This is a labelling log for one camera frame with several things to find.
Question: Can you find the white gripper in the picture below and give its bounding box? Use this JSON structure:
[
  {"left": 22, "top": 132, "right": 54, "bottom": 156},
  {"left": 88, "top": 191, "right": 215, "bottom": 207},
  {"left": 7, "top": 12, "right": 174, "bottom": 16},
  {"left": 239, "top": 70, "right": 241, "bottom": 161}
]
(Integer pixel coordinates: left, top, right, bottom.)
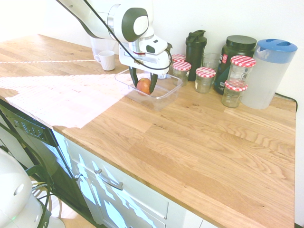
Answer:
[{"left": 118, "top": 45, "right": 171, "bottom": 95}]

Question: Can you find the red apple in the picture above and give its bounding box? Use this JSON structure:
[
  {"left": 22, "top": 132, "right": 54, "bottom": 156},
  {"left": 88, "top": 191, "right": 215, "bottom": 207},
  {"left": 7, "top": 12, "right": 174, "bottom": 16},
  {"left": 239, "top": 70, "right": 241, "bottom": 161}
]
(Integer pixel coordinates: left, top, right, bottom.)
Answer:
[{"left": 136, "top": 77, "right": 152, "bottom": 96}]

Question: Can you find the clear plastic rectangular container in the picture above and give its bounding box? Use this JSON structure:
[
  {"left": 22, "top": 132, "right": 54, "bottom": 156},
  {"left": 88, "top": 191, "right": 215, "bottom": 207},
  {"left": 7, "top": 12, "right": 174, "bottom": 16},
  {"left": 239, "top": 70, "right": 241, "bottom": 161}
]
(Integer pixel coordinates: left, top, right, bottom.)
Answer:
[{"left": 114, "top": 68, "right": 184, "bottom": 112}]

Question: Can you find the glass jar red checked lid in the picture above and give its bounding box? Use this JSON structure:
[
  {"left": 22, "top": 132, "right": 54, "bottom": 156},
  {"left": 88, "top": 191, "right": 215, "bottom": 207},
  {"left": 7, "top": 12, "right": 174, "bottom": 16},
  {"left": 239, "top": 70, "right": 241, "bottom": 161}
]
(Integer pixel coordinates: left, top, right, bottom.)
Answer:
[
  {"left": 171, "top": 54, "right": 187, "bottom": 76},
  {"left": 172, "top": 61, "right": 192, "bottom": 86},
  {"left": 227, "top": 55, "right": 257, "bottom": 86},
  {"left": 194, "top": 66, "right": 217, "bottom": 94},
  {"left": 221, "top": 80, "right": 248, "bottom": 108}
]

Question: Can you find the white ceramic mug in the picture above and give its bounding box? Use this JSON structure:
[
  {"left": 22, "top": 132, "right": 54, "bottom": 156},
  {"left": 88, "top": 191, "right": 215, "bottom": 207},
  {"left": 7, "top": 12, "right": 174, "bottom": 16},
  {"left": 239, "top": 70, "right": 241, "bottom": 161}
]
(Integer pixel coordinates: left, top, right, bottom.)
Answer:
[{"left": 94, "top": 50, "right": 116, "bottom": 71}]

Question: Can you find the black shaker bottle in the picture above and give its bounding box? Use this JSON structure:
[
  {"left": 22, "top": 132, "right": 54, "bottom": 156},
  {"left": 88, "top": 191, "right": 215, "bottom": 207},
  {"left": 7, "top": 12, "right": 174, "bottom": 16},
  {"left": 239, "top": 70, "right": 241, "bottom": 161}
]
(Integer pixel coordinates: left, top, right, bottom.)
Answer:
[{"left": 185, "top": 29, "right": 207, "bottom": 82}]

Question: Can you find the clear glass tumbler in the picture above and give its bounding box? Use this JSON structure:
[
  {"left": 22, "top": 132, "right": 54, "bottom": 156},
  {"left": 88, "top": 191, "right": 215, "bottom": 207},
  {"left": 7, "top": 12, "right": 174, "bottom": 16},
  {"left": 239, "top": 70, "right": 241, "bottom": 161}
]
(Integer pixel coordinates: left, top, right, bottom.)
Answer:
[{"left": 202, "top": 52, "right": 222, "bottom": 72}]

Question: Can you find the dark green protein powder tub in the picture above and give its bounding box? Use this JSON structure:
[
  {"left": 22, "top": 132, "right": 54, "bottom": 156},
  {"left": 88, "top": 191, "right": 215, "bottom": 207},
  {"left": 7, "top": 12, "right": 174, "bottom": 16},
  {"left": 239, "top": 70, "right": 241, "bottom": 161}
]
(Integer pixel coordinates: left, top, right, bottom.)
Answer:
[{"left": 213, "top": 35, "right": 257, "bottom": 95}]

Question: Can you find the white kitchen cabinet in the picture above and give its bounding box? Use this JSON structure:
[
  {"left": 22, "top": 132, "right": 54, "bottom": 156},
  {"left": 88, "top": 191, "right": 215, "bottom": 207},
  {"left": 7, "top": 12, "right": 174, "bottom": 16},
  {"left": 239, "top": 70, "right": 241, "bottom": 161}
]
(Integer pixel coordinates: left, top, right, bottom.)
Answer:
[{"left": 53, "top": 129, "right": 238, "bottom": 228}]

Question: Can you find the black dishwasher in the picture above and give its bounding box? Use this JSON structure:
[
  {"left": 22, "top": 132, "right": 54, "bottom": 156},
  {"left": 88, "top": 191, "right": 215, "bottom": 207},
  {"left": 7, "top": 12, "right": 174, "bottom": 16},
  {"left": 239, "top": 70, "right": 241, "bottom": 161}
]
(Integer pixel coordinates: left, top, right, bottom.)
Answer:
[{"left": 0, "top": 98, "right": 95, "bottom": 221}]

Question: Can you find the frosted pitcher light blue lid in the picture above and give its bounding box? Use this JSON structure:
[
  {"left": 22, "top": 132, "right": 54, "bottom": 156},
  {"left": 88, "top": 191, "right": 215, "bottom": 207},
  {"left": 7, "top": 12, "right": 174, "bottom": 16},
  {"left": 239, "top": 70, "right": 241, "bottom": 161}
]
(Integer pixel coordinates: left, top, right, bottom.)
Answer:
[{"left": 240, "top": 38, "right": 298, "bottom": 110}]

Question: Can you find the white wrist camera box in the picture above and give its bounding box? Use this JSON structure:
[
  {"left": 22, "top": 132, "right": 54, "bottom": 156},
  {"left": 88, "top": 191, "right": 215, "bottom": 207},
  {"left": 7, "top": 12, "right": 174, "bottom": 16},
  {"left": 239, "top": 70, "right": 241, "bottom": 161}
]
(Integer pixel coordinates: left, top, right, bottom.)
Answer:
[{"left": 139, "top": 35, "right": 172, "bottom": 56}]

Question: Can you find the silver drawer handle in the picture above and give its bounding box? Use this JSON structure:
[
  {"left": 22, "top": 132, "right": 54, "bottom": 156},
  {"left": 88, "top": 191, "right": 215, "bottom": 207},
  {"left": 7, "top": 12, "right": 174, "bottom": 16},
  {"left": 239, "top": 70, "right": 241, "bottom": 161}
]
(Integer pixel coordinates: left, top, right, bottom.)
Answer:
[{"left": 94, "top": 168, "right": 124, "bottom": 191}]

